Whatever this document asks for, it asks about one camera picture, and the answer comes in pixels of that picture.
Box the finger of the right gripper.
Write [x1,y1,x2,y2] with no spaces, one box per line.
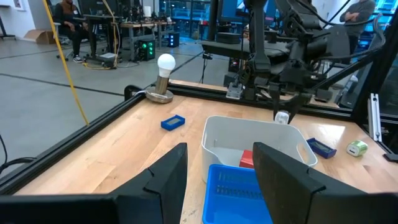
[287,93,313,124]
[269,85,282,121]

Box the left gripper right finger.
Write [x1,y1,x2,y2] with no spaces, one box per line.
[252,142,374,224]

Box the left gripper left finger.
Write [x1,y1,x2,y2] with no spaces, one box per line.
[108,142,189,224]

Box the purple plug adapter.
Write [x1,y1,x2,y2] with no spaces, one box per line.
[274,110,290,125]

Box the dark blue digital display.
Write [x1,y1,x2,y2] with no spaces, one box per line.
[306,137,338,160]

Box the dark red plug adapter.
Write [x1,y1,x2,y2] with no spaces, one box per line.
[239,149,256,170]

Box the bright blue digital display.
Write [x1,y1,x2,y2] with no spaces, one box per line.
[160,114,187,132]

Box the green plug adapter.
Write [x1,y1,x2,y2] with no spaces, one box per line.
[346,139,369,157]

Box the white plastic bin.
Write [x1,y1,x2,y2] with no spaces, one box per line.
[201,115,319,184]

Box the blue slotted plastic basket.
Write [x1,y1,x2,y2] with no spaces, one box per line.
[201,164,275,224]

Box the black desk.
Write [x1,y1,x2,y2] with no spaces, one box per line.
[200,39,292,60]

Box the person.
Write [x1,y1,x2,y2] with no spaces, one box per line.
[339,0,377,57]
[54,0,91,64]

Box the black table clamp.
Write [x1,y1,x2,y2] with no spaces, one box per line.
[382,151,398,163]

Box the white bulb lamp, round base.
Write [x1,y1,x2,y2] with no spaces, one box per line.
[144,53,177,105]

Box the computer with blue lights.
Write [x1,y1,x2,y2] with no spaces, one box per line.
[167,32,181,49]

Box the computer with green lights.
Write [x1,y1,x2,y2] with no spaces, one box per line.
[137,39,157,62]

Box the white flat box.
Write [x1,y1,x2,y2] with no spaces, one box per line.
[98,52,118,62]

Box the wooden top work desk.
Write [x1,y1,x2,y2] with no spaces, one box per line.
[119,21,177,62]

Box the cardboard box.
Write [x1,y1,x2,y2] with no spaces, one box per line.
[24,29,57,45]

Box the silver aluminium bracket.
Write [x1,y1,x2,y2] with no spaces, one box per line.
[367,92,383,143]

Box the black aluminium table frame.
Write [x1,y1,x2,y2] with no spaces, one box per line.
[0,30,398,197]

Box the black floor cable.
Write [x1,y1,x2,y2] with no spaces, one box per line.
[0,133,35,175]

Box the thick yellow cable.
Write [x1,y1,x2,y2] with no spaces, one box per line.
[42,0,91,126]

